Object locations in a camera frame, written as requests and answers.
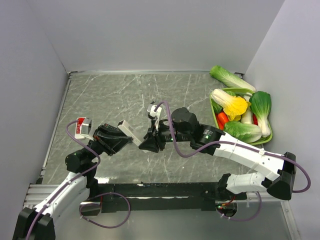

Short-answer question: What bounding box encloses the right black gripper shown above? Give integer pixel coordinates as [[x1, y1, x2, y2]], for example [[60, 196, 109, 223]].
[[139, 118, 192, 153]]

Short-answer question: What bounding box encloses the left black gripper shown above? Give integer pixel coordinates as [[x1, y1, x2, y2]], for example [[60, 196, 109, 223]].
[[82, 124, 133, 161]]

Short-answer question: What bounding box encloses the white slim remote control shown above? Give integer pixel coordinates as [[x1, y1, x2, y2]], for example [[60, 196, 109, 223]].
[[117, 120, 144, 147]]

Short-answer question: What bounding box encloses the red white AC remote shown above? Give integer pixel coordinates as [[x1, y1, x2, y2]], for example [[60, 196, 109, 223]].
[[74, 117, 87, 140]]

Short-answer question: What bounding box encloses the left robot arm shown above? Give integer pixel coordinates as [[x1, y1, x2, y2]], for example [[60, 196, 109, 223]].
[[13, 117, 139, 240]]

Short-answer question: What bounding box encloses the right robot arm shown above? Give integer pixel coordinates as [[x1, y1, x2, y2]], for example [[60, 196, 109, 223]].
[[139, 105, 296, 201]]

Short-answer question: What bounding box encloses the orange carrot toy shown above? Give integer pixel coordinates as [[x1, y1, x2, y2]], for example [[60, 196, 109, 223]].
[[215, 111, 229, 130]]

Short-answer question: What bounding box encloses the yellow white cabbage toy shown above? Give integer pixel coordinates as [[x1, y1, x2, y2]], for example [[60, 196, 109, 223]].
[[210, 88, 251, 121]]

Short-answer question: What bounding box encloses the light green cabbage front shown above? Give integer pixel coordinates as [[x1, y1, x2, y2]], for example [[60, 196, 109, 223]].
[[224, 121, 262, 144]]

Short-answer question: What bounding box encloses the green plastic basket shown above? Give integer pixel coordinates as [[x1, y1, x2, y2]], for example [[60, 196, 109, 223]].
[[210, 88, 273, 146]]

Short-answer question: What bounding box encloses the napa cabbage on table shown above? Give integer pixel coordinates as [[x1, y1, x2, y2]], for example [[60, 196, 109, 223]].
[[209, 65, 256, 93]]

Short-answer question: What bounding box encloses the white radish toy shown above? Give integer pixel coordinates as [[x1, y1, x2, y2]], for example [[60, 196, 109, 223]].
[[240, 107, 253, 124]]

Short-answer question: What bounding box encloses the red pepper toy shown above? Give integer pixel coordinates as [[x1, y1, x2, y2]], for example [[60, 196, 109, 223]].
[[252, 114, 258, 125]]

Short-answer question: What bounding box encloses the dark green bok choy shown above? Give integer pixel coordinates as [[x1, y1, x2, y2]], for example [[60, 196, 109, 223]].
[[249, 91, 272, 138]]

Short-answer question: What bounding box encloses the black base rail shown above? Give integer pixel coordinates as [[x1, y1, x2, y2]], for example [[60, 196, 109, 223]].
[[88, 182, 247, 213]]

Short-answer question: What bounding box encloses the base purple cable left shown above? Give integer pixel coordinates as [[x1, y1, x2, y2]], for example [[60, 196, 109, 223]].
[[78, 192, 131, 229]]

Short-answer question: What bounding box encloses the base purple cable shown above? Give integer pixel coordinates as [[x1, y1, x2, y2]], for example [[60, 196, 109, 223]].
[[216, 192, 262, 223], [78, 192, 131, 229]]

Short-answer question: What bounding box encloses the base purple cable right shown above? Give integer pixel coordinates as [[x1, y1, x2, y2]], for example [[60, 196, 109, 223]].
[[216, 192, 262, 223]]

